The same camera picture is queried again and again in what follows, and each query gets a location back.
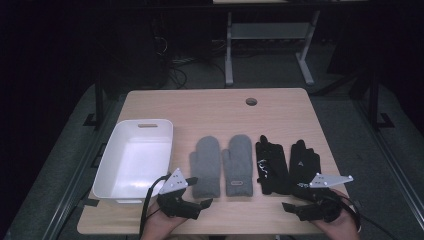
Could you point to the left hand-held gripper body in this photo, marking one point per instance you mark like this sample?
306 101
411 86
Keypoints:
176 205

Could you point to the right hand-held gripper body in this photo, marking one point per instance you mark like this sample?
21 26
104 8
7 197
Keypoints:
320 210

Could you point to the grey mitten with oval label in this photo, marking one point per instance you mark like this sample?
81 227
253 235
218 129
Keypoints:
238 160

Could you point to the white plastic bin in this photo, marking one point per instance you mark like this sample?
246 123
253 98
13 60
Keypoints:
133 160

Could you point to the person's left hand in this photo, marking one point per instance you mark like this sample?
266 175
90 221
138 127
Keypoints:
156 226

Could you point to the person's right hand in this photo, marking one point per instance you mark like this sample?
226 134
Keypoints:
343 228

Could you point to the black glove with white squiggle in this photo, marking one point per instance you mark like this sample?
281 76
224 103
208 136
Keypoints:
271 163

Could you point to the black glove with triangle mark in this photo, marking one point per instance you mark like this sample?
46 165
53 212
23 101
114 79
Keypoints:
304 160

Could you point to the dark tape piece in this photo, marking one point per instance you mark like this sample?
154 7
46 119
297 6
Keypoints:
90 202

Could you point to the black metal post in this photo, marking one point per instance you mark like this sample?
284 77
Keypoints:
99 103
374 100

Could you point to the grey metal table frame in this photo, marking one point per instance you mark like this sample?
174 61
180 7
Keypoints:
266 30

